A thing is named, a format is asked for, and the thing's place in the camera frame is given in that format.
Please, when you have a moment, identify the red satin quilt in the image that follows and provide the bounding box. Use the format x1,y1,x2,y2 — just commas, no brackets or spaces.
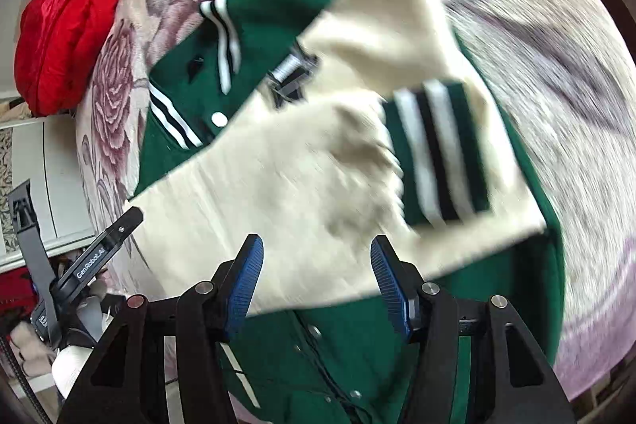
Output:
14,0,124,118

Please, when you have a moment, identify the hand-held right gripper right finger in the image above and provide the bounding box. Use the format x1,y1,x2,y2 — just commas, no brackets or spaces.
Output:
370,234,577,424

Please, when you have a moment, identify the green and cream varsity jacket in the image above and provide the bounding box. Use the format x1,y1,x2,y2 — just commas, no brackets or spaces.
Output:
126,0,567,424

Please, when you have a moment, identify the white cabinet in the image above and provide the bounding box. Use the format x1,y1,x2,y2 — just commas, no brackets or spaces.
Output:
0,116,97,273

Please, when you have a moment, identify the floral plush blanket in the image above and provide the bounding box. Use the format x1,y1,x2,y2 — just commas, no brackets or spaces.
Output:
74,0,636,424

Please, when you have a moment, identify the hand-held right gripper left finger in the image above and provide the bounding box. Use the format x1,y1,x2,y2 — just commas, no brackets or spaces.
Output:
57,234,264,424

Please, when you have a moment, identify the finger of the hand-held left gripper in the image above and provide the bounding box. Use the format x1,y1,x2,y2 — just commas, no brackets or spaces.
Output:
7,179,55,306
51,207,144,306

